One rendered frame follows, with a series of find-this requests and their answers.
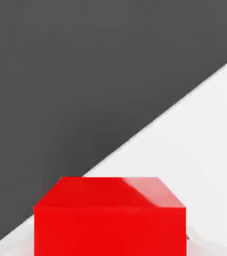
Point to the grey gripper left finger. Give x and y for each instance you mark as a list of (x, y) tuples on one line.
[(23, 245)]

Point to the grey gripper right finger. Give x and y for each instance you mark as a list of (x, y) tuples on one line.
[(197, 245)]

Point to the small red cube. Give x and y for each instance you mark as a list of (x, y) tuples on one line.
[(109, 224)]

